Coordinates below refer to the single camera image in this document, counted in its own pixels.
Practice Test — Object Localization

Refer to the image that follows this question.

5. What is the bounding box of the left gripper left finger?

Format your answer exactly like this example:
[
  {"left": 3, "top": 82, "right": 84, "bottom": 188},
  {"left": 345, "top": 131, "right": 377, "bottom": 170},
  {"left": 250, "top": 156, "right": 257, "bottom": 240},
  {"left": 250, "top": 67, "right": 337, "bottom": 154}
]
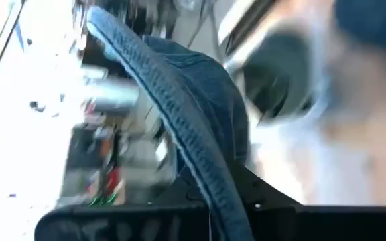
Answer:
[{"left": 147, "top": 172, "right": 210, "bottom": 206}]

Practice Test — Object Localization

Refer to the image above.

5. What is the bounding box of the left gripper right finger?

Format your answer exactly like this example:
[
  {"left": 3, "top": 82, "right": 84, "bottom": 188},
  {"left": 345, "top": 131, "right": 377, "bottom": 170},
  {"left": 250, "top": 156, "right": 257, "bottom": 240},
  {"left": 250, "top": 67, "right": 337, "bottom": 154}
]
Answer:
[{"left": 235, "top": 160, "right": 301, "bottom": 210}]

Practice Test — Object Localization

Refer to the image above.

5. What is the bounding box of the blue cap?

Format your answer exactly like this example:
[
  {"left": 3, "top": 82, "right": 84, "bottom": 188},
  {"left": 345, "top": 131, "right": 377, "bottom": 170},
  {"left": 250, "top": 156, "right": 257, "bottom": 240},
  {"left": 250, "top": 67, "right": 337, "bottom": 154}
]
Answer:
[{"left": 85, "top": 5, "right": 256, "bottom": 241}]

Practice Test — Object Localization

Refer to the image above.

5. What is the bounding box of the dark green cap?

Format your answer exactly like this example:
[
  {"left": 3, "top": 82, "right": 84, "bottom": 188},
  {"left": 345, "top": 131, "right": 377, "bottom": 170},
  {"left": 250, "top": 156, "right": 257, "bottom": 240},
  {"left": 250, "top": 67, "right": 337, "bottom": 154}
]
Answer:
[{"left": 241, "top": 31, "right": 314, "bottom": 125}]

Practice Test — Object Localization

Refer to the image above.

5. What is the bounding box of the black metal table frame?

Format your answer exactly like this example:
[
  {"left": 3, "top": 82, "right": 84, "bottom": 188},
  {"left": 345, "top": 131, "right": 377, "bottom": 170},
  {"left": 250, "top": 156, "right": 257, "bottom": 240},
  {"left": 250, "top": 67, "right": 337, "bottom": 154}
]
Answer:
[{"left": 224, "top": 0, "right": 281, "bottom": 58}]

